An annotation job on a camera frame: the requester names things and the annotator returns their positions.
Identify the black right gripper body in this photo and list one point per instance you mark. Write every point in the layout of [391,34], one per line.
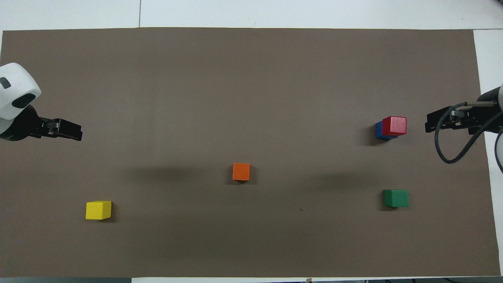
[489,118]

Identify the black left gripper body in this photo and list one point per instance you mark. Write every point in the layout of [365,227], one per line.
[21,127]

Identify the red wooden block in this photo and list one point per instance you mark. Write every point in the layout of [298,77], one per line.
[395,125]

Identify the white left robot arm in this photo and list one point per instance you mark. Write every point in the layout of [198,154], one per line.
[15,90]

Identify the blue wooden block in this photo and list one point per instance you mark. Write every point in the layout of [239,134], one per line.
[379,131]

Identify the yellow wooden block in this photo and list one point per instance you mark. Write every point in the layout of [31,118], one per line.
[98,210]

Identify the green wooden block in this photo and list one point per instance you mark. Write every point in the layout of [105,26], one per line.
[396,198]

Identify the orange wooden block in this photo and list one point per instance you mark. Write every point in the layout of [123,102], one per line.
[241,172]

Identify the brown table mat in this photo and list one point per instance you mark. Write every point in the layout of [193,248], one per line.
[251,78]

